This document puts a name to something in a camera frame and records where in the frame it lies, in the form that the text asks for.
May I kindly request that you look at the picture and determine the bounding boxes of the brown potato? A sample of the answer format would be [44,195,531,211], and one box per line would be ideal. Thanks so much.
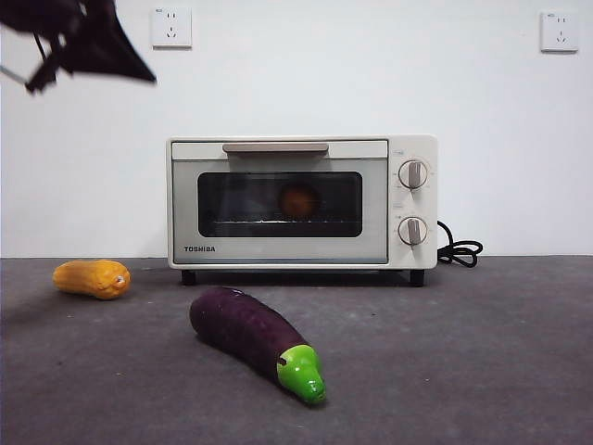
[277,182,322,220]

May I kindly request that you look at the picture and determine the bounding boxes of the glass oven door with handle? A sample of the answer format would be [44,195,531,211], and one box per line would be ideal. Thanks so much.
[170,139,390,266]

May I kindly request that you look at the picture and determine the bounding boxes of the cream Toshiba toaster oven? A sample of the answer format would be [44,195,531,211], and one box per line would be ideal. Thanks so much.
[166,133,439,287]

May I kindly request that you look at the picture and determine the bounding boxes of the yellow toy corn cob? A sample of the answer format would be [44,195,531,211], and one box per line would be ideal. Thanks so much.
[51,260,132,301]

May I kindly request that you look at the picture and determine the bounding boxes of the purple toy eggplant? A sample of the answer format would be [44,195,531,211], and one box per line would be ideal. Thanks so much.
[188,286,327,410]

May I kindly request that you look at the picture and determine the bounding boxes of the round temperature knob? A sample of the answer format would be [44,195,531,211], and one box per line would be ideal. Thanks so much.
[398,159,430,191]

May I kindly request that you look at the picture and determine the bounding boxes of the round timer knob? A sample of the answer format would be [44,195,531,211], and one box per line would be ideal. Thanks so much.
[397,216,430,247]

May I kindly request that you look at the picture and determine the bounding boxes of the white wall socket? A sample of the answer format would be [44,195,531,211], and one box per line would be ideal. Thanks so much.
[151,6,194,50]
[539,11,580,54]

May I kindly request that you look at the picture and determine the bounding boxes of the metal wire oven rack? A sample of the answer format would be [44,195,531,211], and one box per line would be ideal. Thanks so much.
[206,219,358,228]

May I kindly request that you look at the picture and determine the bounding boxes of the black oven power cable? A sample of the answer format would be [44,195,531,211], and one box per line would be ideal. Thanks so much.
[436,220,485,271]

